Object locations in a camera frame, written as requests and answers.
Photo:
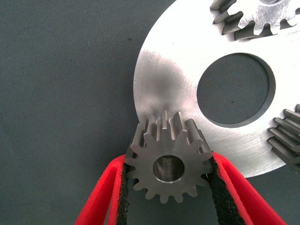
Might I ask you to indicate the small steel planetary gear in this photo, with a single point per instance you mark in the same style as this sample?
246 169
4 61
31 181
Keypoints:
145 168
286 140
269 11

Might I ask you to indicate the dark grey table cloth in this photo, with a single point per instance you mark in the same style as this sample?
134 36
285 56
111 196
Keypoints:
70 82

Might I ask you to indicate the round metal carrier plate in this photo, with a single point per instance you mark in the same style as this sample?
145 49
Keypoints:
178 47

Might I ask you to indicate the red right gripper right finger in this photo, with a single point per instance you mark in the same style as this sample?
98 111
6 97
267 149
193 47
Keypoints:
241 199

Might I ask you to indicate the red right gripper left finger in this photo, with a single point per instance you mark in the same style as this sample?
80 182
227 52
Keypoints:
103 199

